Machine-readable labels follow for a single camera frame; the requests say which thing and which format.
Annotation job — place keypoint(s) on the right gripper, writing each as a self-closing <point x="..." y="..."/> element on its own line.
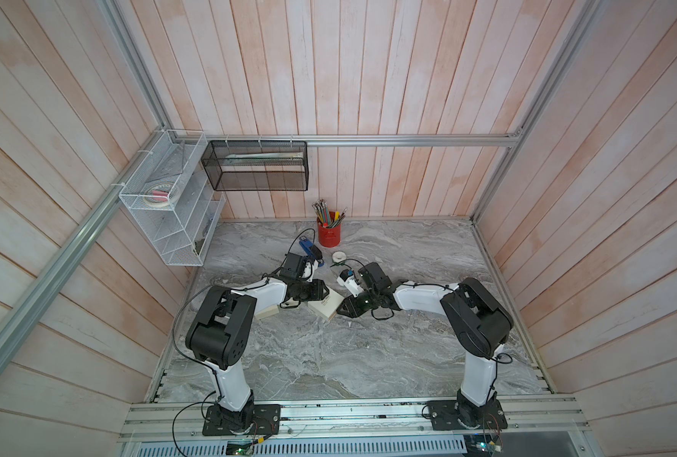
<point x="352" y="308"/>

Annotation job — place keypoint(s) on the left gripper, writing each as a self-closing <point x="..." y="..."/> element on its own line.
<point x="317" y="290"/>

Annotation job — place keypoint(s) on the large cream jewelry box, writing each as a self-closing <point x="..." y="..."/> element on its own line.
<point x="327" y="307"/>

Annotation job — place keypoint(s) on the small cream jewelry box front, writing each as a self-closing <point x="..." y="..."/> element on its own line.
<point x="267" y="312"/>

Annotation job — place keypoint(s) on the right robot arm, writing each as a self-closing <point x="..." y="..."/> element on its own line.
<point x="480" y="322"/>

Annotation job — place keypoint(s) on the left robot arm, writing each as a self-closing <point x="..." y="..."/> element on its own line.
<point x="219" y="335"/>

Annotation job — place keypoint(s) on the green sticker roll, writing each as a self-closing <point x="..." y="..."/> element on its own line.
<point x="339" y="257"/>

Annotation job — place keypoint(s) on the blue stapler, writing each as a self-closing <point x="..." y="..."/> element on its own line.
<point x="311" y="250"/>

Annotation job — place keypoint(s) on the red pen holder cup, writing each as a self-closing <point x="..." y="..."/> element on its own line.
<point x="329" y="236"/>

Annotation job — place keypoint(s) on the pens in cup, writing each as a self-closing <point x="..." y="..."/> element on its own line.
<point x="325" y="218"/>

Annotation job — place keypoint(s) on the tape roll on shelf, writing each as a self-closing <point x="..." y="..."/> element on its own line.
<point x="161" y="195"/>

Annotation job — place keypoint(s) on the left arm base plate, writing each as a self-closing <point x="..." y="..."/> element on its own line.
<point x="254" y="420"/>

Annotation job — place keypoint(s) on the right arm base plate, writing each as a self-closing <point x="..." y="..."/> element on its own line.
<point x="464" y="415"/>

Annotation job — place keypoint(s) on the black mesh wall basket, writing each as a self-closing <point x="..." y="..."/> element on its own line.
<point x="257" y="165"/>

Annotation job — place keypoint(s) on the white wire wall shelf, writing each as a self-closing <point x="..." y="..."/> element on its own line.
<point x="181" y="234"/>

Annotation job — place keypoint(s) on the aluminium front rail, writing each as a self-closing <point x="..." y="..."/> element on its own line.
<point x="351" y="418"/>

